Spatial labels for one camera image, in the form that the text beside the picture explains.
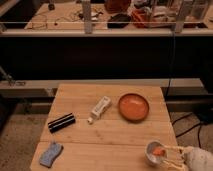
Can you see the orange ceramic bowl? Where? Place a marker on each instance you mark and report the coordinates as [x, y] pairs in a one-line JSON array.
[[133, 107]]

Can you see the white tube bottle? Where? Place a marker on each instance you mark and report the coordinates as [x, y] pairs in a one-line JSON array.
[[103, 104]]

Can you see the red container on bench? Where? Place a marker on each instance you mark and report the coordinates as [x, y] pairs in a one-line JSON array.
[[142, 19]]

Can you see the grey ceramic cup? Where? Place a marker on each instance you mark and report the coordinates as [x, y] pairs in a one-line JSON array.
[[151, 159]]

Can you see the black object on bench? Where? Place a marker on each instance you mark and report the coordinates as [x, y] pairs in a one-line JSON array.
[[118, 21]]

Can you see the orange pepper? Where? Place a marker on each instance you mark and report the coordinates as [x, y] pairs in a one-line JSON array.
[[158, 151]]

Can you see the metal bench post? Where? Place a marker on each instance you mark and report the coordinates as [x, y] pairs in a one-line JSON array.
[[86, 7]]

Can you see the black striped box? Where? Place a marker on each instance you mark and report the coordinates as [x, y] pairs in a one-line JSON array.
[[61, 122]]

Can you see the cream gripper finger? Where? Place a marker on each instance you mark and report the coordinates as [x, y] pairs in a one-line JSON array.
[[180, 149], [172, 164]]

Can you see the blue sponge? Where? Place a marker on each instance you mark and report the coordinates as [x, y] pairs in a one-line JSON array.
[[48, 157]]

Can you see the white cloth-covered gripper body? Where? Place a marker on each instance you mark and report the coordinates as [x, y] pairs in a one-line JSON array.
[[198, 159]]

